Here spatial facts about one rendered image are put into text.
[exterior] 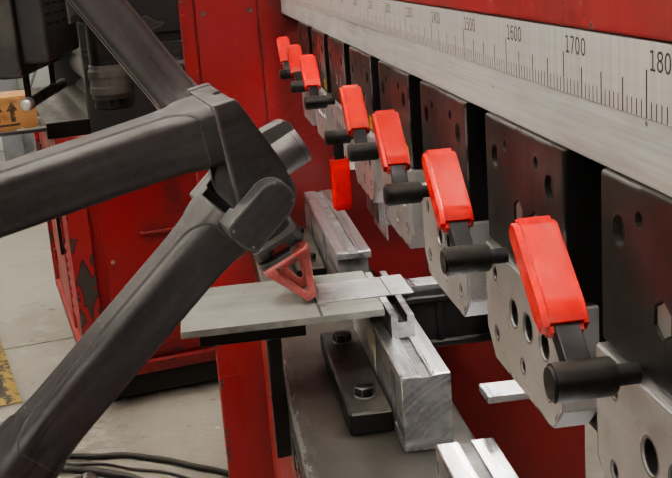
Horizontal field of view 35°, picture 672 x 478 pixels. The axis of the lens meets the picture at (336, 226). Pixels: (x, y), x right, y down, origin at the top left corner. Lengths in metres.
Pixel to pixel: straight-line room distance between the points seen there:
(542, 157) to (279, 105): 1.68
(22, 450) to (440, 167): 0.50
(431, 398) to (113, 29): 0.58
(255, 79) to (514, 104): 1.62
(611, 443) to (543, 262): 0.10
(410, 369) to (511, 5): 0.69
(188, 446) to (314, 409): 2.01
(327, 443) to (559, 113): 0.81
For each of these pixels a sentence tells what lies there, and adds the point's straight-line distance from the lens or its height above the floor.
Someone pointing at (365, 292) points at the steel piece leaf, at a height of 1.00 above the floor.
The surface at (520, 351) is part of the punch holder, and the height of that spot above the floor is 1.20.
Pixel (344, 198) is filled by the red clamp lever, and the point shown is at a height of 1.17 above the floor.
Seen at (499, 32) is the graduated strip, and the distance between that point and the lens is 0.66.
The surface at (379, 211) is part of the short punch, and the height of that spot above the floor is 1.12.
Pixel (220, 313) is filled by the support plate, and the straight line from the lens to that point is 1.40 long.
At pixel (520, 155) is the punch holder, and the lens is 0.63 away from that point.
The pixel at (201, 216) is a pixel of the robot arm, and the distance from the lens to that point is 0.98.
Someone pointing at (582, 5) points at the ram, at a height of 1.41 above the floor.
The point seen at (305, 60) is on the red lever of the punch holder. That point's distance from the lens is 1.48.
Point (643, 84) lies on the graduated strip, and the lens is 0.46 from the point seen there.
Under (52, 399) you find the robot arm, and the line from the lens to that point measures 1.00.
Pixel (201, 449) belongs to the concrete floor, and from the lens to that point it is 3.36.
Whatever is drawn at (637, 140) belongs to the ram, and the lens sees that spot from 0.47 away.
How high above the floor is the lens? 1.44
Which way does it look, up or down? 14 degrees down
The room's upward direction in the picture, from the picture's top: 4 degrees counter-clockwise
